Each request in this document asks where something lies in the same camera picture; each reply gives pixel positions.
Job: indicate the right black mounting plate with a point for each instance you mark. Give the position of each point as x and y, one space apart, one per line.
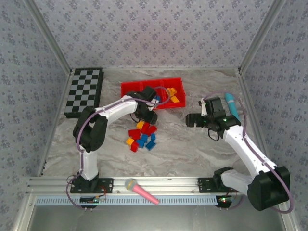
205 184

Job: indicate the right aluminium table rail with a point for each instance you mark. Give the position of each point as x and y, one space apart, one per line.
250 96

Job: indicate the left aluminium frame post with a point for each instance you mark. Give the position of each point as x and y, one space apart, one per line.
50 38

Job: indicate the right aluminium frame post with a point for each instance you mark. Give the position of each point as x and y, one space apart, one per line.
261 38

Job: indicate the left aluminium table rail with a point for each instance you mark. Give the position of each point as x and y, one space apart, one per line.
60 106

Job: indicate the pink toy microphone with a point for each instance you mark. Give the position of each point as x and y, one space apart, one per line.
142 191

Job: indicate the right circuit board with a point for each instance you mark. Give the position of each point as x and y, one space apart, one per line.
225 200

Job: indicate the black grey chessboard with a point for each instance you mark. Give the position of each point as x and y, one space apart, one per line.
81 89

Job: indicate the black mounting plate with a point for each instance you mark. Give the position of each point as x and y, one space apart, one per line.
205 184
106 185

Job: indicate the yellow lego brick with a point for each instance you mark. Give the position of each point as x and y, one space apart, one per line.
130 141
175 99
140 125
174 92
170 90

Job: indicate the circuit board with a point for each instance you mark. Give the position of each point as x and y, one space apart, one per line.
92 199
225 200

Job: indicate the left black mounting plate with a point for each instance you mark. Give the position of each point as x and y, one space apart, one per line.
106 185

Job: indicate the left circuit board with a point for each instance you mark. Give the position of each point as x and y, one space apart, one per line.
92 199

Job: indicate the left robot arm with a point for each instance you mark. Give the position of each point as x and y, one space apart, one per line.
89 166

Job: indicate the blue toy microphone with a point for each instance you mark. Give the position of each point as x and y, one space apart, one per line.
231 103

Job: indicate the red plastic bin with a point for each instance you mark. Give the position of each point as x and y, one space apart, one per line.
157 106
180 96
128 87

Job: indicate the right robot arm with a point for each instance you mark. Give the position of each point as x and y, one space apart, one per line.
240 142

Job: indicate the blue lego brick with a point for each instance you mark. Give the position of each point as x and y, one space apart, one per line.
153 137
140 143
157 99
144 137
150 145

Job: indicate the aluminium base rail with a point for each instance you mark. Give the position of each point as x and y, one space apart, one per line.
168 184

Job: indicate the aluminium frame post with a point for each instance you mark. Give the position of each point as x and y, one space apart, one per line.
261 38
50 38

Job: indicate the aluminium table rail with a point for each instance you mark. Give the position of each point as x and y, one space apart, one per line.
250 96
60 106

